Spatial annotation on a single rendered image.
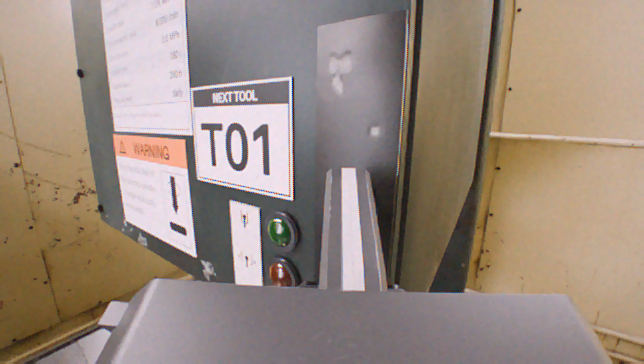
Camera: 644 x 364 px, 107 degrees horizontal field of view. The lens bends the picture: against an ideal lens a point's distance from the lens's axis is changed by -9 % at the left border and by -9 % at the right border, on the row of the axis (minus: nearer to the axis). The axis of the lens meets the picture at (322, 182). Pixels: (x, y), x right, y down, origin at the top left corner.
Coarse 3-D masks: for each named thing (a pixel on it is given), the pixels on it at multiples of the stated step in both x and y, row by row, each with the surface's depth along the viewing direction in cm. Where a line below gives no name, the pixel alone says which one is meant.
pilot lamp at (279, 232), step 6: (270, 222) 17; (276, 222) 16; (282, 222) 16; (270, 228) 17; (276, 228) 16; (282, 228) 16; (288, 228) 16; (270, 234) 17; (276, 234) 16; (282, 234) 16; (288, 234) 16; (276, 240) 16; (282, 240) 16; (288, 240) 16; (282, 246) 17
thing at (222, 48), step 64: (192, 0) 18; (256, 0) 15; (320, 0) 13; (384, 0) 11; (448, 0) 14; (192, 64) 19; (256, 64) 16; (448, 64) 16; (448, 128) 19; (192, 192) 22; (256, 192) 18; (448, 192) 24; (192, 256) 24
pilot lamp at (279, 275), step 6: (276, 264) 17; (270, 270) 17; (276, 270) 17; (282, 270) 17; (270, 276) 18; (276, 276) 17; (282, 276) 17; (288, 276) 17; (276, 282) 17; (282, 282) 17; (288, 282) 17
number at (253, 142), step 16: (224, 128) 18; (240, 128) 17; (256, 128) 16; (272, 128) 16; (224, 144) 18; (240, 144) 17; (256, 144) 17; (272, 144) 16; (240, 160) 18; (256, 160) 17; (272, 160) 16; (240, 176) 18; (256, 176) 17; (272, 176) 16
